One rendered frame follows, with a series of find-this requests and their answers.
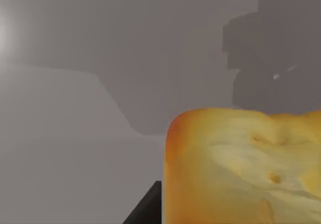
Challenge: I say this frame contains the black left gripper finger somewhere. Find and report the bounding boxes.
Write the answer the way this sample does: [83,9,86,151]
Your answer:
[122,180,165,224]

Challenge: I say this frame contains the golden yellow bread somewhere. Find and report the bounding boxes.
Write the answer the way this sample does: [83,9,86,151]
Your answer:
[163,107,321,224]

